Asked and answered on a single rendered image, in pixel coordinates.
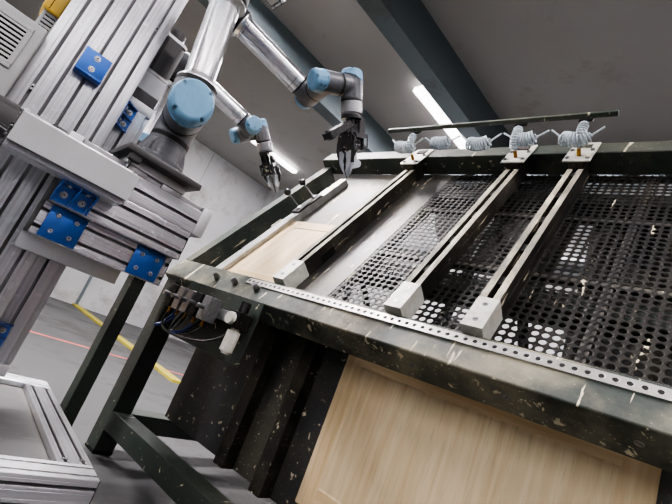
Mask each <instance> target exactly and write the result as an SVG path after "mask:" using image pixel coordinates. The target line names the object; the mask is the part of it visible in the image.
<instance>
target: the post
mask: <svg viewBox="0 0 672 504"><path fill-rule="evenodd" d="M145 283H146V281H144V280H141V279H139V278H136V277H134V276H132V275H128V277H127V279H126V281H125V283H124V285H123V286H122V288H121V290H120V292H119V294H118V296H117V298H116V300H115V302H114V304H113V305H112V307H111V309H110V311H109V313H108V315H107V317H106V319H105V321H104V323H103V324H102V326H101V328H100V330H99V332H98V334H97V336H96V338H95V340H94V341H93V343H92V345H91V347H90V349H89V351H88V353H87V355H86V357H85V359H84V360H83V362H82V364H81V366H80V368H79V370H78V372H77V374H76V376H75V378H74V379H73V381H72V383H71V385H70V387H69V389H68V391H67V393H66V395H65V397H64V398H63V400H62V402H61V404H60V407H61V408H62V410H63V412H64V414H65V416H66V418H67V420H68V421H69V423H70V425H71V427H72V425H73V423H74V421H75V419H76V417H77V415H78V413H79V412H80V410H81V408H82V406H83V404H84V402H85V400H86V398H87V396H88V394H89V392H90V390H91V388H92V386H93V384H94V382H95V380H96V378H97V376H98V375H99V373H100V371H101V369H102V367H103V365H104V363H105V361H106V359H107V357H108V355H109V353H110V351H111V349H112V347H113V345H114V343H115V341H116V339H117V338H118V336H119V334H120V332H121V330H122V328H123V326H124V324H125V322H126V320H127V318H128V316H129V314H130V312H131V310H132V308H133V306H134V304H135V302H136V301H137V299H138V297H139V295H140V293H141V291H142V289H143V287H144V285H145Z"/></svg>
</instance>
